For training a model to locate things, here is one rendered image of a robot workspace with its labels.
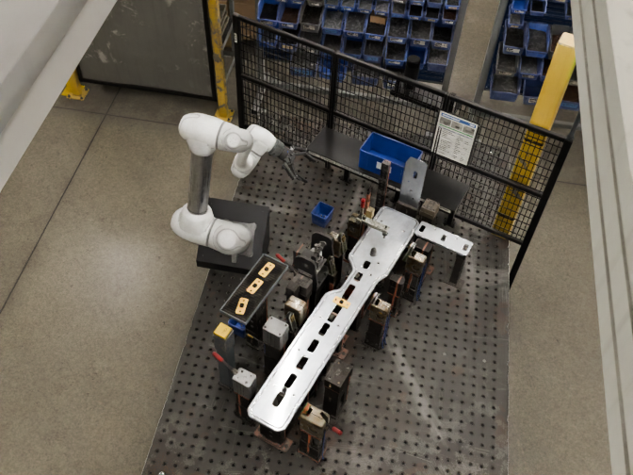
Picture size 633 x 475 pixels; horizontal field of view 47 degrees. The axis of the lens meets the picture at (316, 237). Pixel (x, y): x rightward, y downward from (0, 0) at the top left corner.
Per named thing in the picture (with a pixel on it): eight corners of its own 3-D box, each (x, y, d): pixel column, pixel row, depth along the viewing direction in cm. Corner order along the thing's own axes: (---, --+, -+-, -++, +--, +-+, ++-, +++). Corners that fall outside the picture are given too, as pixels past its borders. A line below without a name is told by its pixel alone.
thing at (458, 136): (467, 168, 385) (480, 123, 361) (429, 152, 391) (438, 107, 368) (469, 165, 386) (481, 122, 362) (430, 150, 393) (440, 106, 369)
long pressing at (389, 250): (286, 438, 303) (286, 436, 302) (241, 413, 309) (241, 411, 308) (421, 221, 381) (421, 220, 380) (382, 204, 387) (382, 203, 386)
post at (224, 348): (231, 390, 347) (225, 342, 313) (218, 383, 350) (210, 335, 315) (239, 378, 352) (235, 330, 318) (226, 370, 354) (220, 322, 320)
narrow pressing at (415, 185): (417, 209, 385) (427, 164, 358) (397, 201, 388) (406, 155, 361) (417, 208, 385) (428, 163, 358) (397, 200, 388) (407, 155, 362)
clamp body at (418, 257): (414, 306, 382) (424, 267, 355) (394, 297, 385) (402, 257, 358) (421, 294, 387) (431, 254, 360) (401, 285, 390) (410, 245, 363)
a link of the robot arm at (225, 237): (245, 257, 381) (237, 260, 359) (213, 247, 382) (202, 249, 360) (254, 228, 380) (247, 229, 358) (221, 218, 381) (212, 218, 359)
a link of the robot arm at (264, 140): (275, 134, 390) (261, 154, 392) (251, 118, 383) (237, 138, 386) (279, 139, 380) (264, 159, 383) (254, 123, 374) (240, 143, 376)
